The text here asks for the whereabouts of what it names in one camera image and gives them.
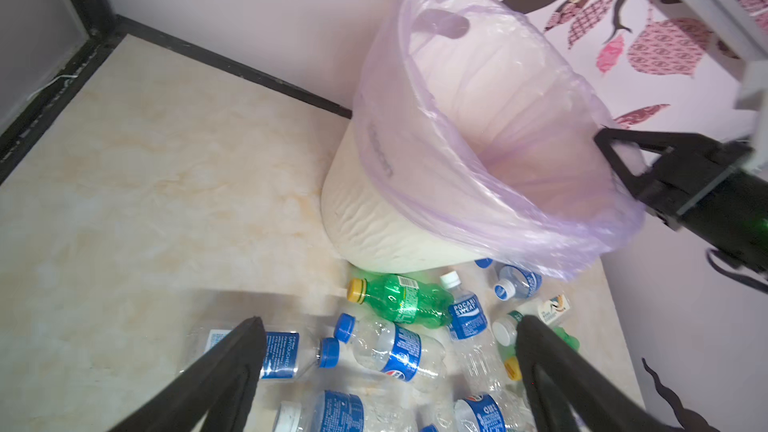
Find crushed clear bottle blue cap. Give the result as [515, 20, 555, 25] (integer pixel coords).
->
[475, 258, 515, 280]

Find pink plastic bin liner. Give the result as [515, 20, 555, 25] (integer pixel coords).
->
[352, 0, 645, 279]

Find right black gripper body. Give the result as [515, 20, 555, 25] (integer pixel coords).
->
[635, 140, 767, 273]

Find green bottle yellow cap right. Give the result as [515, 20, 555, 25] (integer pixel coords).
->
[503, 326, 581, 385]

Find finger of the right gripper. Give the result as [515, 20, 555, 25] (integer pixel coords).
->
[594, 128, 729, 192]

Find Pepsi water bottle blue label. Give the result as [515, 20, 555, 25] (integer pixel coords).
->
[421, 391, 535, 431]

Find green bottle yellow cap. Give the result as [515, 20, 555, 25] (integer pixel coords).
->
[503, 326, 581, 385]
[347, 274, 453, 329]

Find small bottle blue label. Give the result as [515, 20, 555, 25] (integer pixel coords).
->
[197, 326, 341, 382]

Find clear bottle blue cap label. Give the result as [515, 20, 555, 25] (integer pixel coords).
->
[334, 313, 447, 392]

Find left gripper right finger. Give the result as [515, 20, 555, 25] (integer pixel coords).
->
[516, 317, 670, 431]

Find clear bottle blue label centre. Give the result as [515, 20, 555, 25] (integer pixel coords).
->
[273, 390, 418, 432]

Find green bottle yellow cap left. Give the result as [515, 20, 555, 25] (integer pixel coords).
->
[347, 274, 453, 329]

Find Pocari bottle near bin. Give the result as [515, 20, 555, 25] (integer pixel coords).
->
[493, 264, 543, 301]

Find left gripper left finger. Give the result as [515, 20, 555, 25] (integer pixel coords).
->
[113, 317, 267, 431]

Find Pocari Sweat bottle white cap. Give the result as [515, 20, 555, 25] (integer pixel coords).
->
[440, 271, 506, 392]

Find clear bottle bird label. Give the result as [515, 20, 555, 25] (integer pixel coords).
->
[491, 294, 573, 347]

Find white ribbed waste bin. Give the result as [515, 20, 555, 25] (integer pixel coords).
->
[320, 126, 479, 274]

